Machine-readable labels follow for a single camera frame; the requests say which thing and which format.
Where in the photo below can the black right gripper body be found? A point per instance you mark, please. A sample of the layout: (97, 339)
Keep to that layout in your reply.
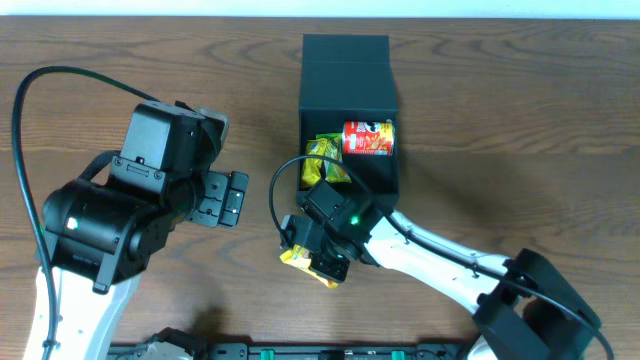
(329, 267)

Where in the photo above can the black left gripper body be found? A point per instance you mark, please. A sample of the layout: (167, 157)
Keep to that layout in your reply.
(226, 200)

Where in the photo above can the orange cracker packet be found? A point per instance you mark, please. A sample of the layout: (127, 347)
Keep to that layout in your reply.
(300, 258)

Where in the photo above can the green snack packet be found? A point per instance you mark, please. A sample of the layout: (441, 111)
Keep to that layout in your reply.
(333, 149)

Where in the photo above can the yellow snack packet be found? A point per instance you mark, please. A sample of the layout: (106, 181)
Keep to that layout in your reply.
(311, 171)

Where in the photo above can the red Pringles can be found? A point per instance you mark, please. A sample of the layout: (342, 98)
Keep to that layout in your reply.
(368, 138)

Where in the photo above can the dark green box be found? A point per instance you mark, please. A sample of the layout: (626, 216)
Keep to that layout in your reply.
(349, 78)

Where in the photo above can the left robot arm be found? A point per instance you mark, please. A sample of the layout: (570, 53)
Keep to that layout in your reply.
(101, 228)

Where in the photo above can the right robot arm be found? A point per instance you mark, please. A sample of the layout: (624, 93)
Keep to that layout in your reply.
(522, 307)

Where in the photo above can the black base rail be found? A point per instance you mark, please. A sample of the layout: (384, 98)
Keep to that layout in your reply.
(175, 344)

